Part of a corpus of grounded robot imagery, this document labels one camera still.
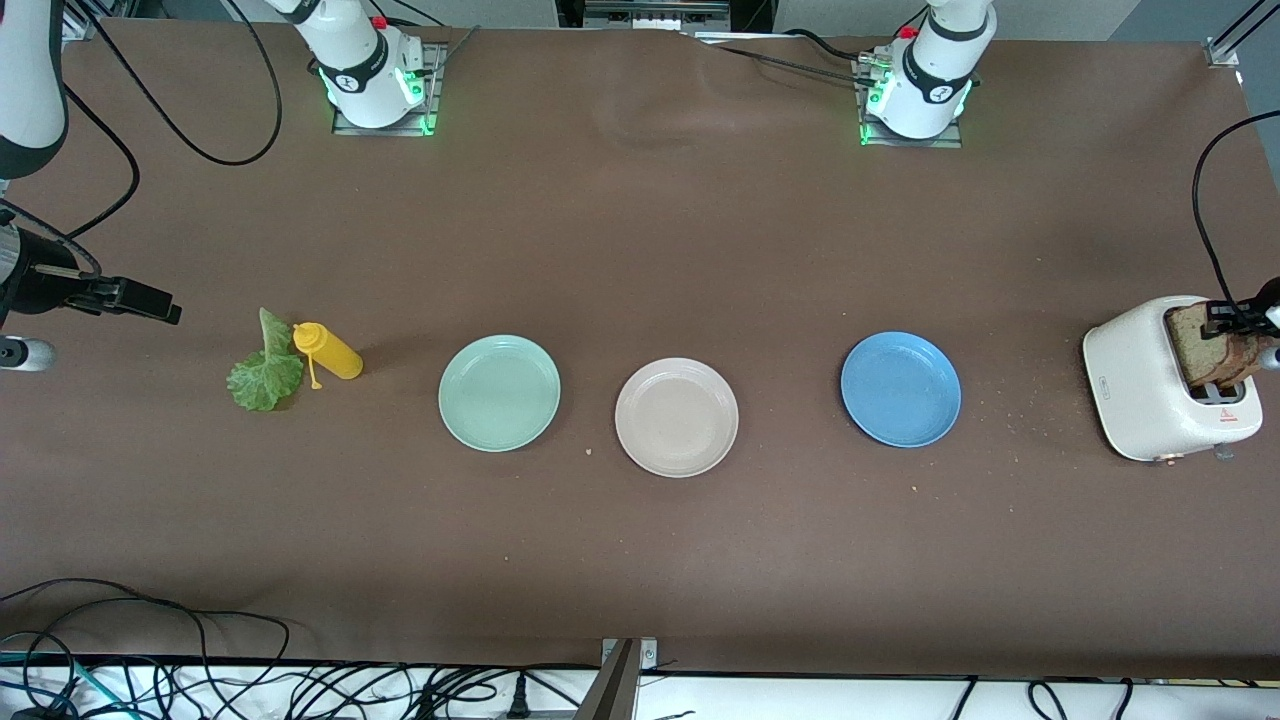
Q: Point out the blue plate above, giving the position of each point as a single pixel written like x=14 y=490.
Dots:
x=900 y=390

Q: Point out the brown bread slice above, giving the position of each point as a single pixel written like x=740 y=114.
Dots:
x=1195 y=355
x=1248 y=365

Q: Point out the black power plug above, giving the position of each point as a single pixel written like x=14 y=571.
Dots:
x=517 y=695

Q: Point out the yellow squeeze bottle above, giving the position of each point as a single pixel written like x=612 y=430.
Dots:
x=340 y=360

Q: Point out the aluminium profile bracket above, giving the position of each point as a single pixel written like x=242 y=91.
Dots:
x=615 y=685

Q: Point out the beige plate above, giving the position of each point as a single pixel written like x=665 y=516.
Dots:
x=676 y=418

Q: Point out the mint green plate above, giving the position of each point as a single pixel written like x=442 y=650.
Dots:
x=500 y=393

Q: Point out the white toaster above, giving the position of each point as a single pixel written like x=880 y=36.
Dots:
x=1130 y=380

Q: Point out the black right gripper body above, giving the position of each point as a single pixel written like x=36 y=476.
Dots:
x=42 y=286

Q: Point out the green lettuce leaf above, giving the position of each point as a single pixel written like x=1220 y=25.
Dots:
x=262 y=385

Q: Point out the metal corner bracket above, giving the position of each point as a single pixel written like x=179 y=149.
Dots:
x=1222 y=52

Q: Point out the aluminium profile strut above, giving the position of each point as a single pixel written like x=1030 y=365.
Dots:
x=1245 y=22

